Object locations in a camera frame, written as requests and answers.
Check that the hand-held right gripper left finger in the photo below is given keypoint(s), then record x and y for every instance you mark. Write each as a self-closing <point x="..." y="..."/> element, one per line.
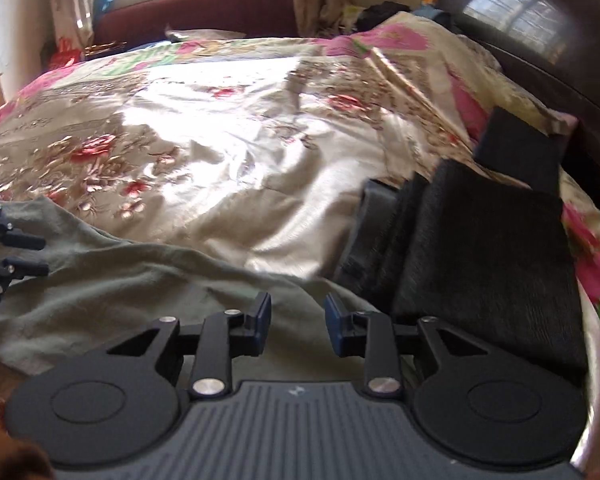
<point x="261" y="322"/>

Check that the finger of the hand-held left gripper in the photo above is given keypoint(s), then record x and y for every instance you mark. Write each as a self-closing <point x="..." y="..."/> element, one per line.
<point x="25" y="241"/>
<point x="27" y="269"/>

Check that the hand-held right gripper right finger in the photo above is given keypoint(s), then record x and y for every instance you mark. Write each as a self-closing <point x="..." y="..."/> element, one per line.
<point x="336" y="325"/>

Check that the green pants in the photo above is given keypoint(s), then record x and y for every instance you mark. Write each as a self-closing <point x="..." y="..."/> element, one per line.
<point x="130" y="285"/>

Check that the large black folded pants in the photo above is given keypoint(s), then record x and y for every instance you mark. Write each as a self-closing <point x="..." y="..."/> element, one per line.
<point x="480" y="260"/>

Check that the dark grey folded garment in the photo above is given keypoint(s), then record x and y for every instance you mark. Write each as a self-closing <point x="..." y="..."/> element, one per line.
<point x="375" y="220"/>

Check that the floral satin bedspread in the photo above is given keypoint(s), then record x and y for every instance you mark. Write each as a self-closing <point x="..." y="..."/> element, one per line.
<point x="205" y="160"/>

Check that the brown fuzzy cloth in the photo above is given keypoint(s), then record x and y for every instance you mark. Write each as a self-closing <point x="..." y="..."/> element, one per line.
<point x="10" y="452"/>

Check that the red bag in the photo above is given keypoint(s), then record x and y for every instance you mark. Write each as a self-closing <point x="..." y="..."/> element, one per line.
<point x="64" y="55"/>

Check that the blue plastic bag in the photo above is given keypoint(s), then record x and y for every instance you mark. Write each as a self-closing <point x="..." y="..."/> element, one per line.
<point x="102" y="6"/>

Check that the small black folded garment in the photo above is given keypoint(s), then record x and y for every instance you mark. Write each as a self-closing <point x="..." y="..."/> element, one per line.
<point x="520" y="150"/>

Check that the grey cloth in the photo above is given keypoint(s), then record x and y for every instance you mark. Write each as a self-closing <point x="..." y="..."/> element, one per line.
<point x="205" y="33"/>

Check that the maroon upholstered sofa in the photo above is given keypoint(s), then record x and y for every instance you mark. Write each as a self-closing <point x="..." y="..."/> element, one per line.
<point x="205" y="10"/>

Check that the pale yellow cloth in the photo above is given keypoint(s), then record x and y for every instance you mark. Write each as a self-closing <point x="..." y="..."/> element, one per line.
<point x="352" y="17"/>

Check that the black clothes heap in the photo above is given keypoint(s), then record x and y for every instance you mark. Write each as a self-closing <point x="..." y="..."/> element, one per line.
<point x="380" y="16"/>

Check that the blue cloth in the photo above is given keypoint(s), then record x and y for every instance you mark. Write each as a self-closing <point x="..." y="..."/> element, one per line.
<point x="432" y="14"/>

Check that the dark wooden headboard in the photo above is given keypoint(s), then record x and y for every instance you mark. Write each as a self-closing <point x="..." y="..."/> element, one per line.
<point x="555" y="75"/>

